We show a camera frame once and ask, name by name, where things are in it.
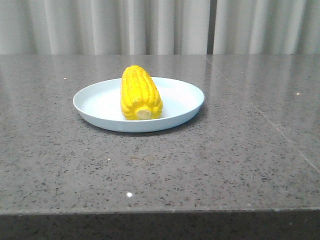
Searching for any yellow corn cob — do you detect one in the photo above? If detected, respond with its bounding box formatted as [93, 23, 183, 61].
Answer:
[120, 65, 163, 121]

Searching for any white pleated curtain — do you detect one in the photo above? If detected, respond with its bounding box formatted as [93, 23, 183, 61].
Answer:
[0, 0, 320, 55]

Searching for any light blue round plate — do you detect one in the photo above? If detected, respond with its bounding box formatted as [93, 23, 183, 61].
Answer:
[73, 77, 205, 133]

